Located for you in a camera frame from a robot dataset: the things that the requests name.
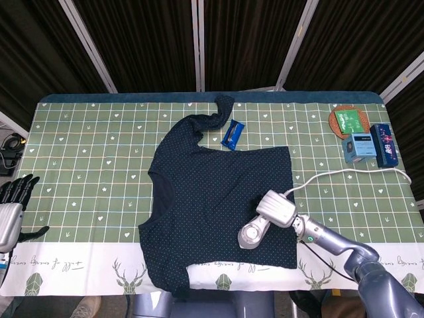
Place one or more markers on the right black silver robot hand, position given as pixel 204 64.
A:
pixel 276 208

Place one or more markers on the brown shoe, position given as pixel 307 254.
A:
pixel 86 306

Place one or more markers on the blue snack wrapper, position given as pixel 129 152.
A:
pixel 233 134

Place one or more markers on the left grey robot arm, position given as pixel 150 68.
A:
pixel 2 265

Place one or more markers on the green grid deer tablecloth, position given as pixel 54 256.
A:
pixel 83 149

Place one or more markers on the green packet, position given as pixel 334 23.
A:
pixel 348 121

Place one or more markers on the light blue small box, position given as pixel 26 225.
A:
pixel 362 145

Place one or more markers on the dark blue pink-print box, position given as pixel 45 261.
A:
pixel 384 145

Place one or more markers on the dark brown curtain panel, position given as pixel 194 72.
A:
pixel 33 49
pixel 357 43
pixel 248 43
pixel 142 43

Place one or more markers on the dark teal table pad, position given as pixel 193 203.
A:
pixel 132 98

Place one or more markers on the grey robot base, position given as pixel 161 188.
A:
pixel 212 308

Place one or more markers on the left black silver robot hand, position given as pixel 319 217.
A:
pixel 10 228

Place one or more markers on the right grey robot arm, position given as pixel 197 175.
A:
pixel 364 261

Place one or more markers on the white partition post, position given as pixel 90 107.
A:
pixel 198 46
pixel 402 79
pixel 87 46
pixel 295 46
pixel 13 124

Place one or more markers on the brown stool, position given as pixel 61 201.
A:
pixel 341 306

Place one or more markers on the dark blue dotted shirt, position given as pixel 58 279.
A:
pixel 205 198

